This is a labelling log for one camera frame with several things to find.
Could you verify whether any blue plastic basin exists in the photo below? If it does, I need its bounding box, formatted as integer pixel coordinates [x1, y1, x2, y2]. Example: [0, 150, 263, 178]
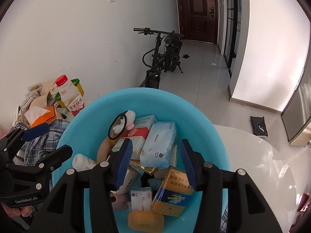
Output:
[55, 87, 231, 233]

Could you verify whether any white plastic bottle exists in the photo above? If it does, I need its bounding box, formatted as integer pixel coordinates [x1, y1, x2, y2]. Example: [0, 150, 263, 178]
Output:
[72, 154, 98, 172]

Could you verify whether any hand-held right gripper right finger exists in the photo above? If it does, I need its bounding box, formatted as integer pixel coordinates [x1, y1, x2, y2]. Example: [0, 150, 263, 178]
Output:
[179, 139, 283, 233]

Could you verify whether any blue wet wipes pack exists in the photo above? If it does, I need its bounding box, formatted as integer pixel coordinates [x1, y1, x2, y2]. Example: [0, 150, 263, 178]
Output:
[140, 121, 177, 169]

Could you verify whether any black hair tie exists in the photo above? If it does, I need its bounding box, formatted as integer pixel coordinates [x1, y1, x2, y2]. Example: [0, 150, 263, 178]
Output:
[108, 110, 128, 141]

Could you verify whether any green handled juice bottle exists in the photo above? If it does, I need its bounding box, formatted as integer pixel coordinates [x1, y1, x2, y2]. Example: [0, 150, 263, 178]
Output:
[54, 78, 85, 109]

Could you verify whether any orange tissue box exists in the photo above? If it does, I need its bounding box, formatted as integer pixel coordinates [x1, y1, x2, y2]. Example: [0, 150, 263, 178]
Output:
[24, 105, 58, 128]

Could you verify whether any white printed box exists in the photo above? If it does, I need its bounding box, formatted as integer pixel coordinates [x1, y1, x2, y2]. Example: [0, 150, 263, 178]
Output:
[119, 167, 139, 195]

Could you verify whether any white pink plush toy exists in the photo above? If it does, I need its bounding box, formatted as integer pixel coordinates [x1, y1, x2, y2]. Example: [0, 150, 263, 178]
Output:
[113, 110, 136, 136]

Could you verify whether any dark wooden door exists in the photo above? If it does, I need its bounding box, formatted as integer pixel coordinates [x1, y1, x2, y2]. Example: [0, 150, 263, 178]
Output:
[175, 0, 219, 45]

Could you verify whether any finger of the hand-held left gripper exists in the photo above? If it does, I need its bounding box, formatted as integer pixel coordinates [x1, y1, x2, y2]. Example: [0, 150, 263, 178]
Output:
[5, 145, 73, 179]
[0, 123, 50, 161]

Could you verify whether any orange soap bar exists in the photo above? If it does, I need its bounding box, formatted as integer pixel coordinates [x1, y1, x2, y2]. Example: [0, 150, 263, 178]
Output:
[128, 209, 165, 231]

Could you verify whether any black bag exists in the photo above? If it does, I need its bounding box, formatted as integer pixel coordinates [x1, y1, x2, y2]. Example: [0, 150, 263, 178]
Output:
[250, 116, 269, 138]

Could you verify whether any blue plaid shirt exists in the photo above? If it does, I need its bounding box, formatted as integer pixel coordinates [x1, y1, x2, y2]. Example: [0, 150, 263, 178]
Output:
[13, 119, 71, 175]

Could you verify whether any small white pad packet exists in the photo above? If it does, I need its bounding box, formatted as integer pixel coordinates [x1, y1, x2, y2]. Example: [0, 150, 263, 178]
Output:
[130, 187, 153, 211]

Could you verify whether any red white cigarette box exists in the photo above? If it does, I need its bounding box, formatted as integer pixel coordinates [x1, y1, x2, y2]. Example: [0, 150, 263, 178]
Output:
[120, 126, 152, 141]

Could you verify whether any round beige compact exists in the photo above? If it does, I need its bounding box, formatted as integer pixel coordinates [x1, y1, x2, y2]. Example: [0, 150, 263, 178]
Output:
[97, 136, 115, 163]

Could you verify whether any beige bag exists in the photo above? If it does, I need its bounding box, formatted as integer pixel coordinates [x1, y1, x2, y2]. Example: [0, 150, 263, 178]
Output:
[18, 83, 58, 119]

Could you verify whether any black framed glass door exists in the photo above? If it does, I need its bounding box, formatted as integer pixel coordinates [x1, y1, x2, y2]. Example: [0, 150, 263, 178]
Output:
[224, 0, 243, 69]

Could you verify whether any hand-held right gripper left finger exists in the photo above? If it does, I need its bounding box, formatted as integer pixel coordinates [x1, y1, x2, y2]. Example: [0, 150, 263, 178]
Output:
[29, 138, 134, 233]

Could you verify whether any pink case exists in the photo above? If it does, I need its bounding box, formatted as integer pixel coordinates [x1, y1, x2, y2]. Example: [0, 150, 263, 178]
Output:
[109, 191, 132, 210]

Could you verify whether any person's left hand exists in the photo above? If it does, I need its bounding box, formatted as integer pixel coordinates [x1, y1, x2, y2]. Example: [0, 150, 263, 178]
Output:
[3, 204, 37, 220]

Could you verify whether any yellow cigarette box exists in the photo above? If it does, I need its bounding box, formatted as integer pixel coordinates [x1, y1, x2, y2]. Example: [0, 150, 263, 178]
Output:
[151, 168, 195, 217]

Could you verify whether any black electric bike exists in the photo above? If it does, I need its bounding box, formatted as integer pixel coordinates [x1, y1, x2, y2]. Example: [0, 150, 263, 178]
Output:
[133, 27, 184, 90]

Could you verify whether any red capped milk bottle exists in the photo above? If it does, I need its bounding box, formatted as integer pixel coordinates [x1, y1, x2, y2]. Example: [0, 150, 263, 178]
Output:
[55, 74, 85, 117]

